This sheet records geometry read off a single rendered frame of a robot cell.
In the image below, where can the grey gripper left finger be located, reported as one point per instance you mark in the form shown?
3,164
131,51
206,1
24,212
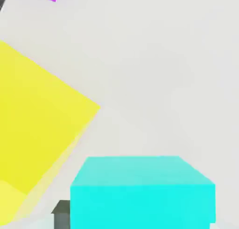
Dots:
61,216

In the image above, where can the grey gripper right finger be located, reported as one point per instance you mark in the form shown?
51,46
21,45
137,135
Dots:
213,226

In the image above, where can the large yellow box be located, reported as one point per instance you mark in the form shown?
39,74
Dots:
37,111

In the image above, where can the small cyan cube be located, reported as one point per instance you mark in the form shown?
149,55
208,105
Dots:
141,201

